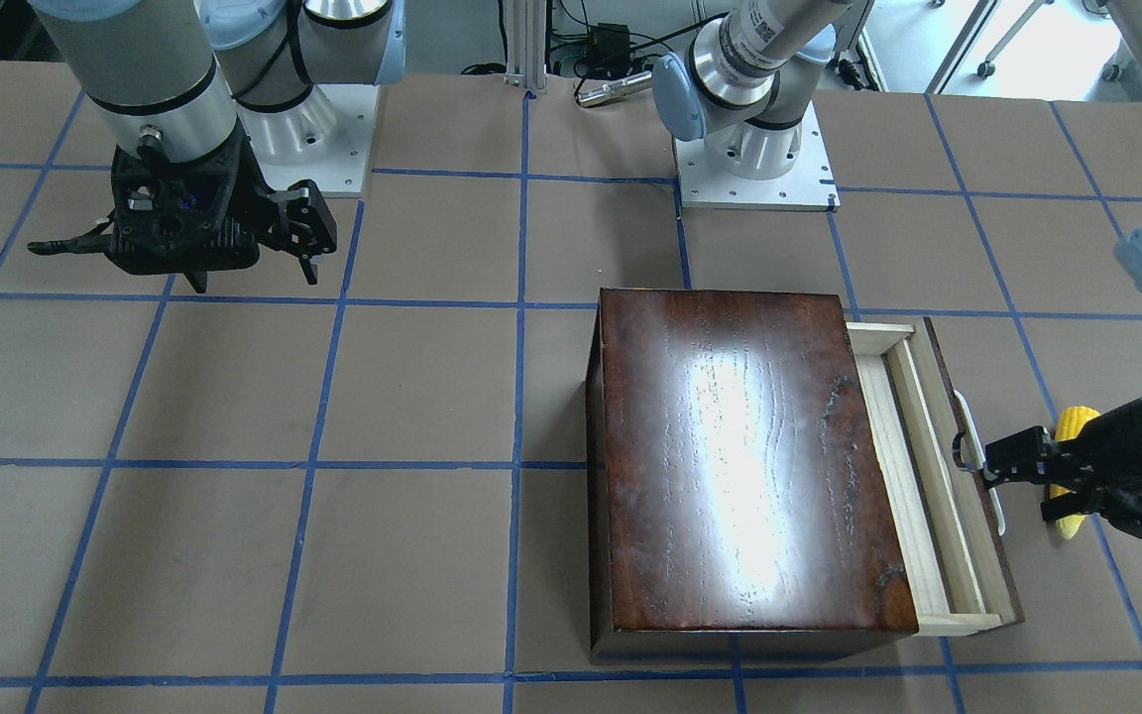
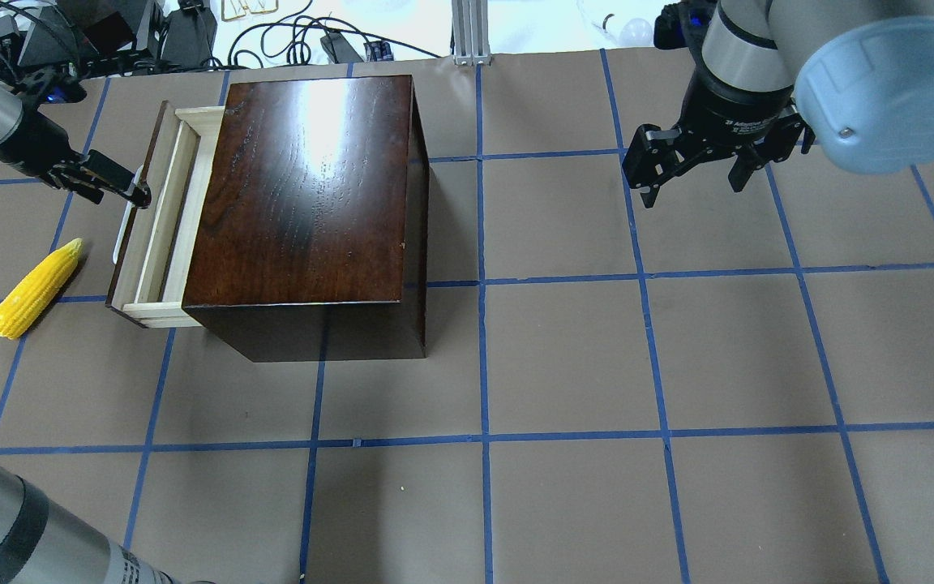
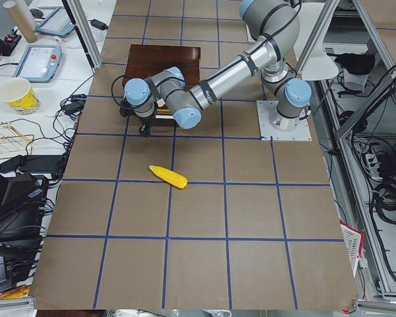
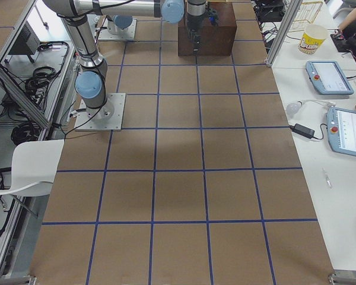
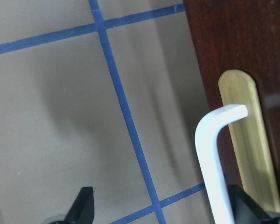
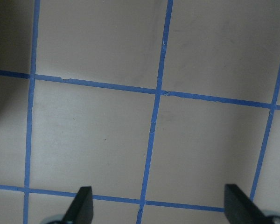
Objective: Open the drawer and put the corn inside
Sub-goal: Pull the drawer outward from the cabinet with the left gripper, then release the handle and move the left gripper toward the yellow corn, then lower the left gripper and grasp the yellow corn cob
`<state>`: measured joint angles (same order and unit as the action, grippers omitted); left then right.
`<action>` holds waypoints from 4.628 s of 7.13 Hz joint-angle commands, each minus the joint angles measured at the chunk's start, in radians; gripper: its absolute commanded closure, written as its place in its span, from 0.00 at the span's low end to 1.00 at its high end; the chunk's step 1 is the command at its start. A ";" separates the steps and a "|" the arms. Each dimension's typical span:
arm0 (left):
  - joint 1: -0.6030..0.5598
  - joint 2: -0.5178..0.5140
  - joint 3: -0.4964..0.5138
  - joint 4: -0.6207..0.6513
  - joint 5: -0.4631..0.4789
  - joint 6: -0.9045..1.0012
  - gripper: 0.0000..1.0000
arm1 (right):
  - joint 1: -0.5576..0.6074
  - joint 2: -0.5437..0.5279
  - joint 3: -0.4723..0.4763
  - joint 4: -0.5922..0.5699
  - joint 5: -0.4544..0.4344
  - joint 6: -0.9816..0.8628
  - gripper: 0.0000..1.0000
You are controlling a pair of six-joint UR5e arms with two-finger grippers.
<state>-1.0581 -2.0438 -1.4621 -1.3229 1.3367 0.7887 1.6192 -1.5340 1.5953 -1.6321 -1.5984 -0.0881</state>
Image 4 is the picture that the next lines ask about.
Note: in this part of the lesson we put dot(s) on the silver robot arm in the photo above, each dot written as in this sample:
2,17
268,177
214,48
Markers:
117,24
74,17

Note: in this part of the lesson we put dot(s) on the popcorn paper bucket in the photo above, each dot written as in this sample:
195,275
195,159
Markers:
313,37

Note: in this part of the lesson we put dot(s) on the gold wire rack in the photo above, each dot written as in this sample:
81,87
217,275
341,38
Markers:
307,14

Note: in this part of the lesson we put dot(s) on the lower teach pendant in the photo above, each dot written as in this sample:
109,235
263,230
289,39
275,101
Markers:
341,124

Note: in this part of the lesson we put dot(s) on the white plastic chair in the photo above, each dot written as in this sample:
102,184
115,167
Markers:
33,169

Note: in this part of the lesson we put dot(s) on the dark wooden drawer box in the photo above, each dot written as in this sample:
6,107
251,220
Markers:
215,40

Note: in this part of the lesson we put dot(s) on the black power adapter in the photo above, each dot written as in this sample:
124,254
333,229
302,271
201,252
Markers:
302,130

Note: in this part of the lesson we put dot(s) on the upper teach pendant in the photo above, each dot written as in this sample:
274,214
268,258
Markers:
327,78

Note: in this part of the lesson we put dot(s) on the aluminium frame post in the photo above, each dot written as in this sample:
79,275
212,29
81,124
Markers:
282,31

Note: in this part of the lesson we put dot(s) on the black electronics box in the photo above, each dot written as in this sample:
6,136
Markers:
26,43

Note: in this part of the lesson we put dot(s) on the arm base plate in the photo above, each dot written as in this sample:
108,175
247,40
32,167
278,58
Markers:
109,117
116,34

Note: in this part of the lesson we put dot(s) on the teach pendant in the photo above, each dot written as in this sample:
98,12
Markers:
327,78
341,124

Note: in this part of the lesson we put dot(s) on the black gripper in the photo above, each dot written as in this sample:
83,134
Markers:
193,22

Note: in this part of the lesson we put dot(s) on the white light bulb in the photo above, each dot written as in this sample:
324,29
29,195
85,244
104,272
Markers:
293,108

